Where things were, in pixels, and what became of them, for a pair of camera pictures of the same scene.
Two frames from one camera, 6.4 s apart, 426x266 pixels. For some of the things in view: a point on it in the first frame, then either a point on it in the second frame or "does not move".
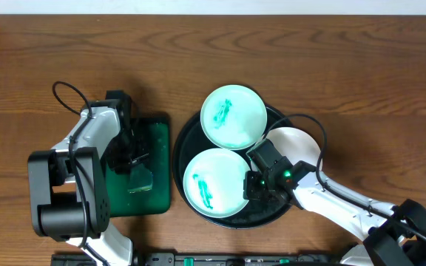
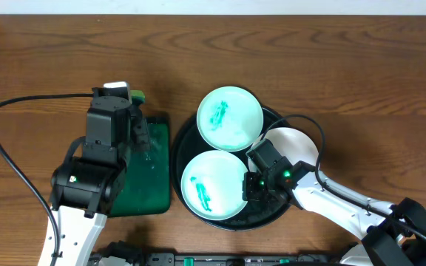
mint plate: x=234 y=117 does not move
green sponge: x=141 y=178 → x=138 y=94
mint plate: x=214 y=183 does not move
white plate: x=294 y=144 does not move
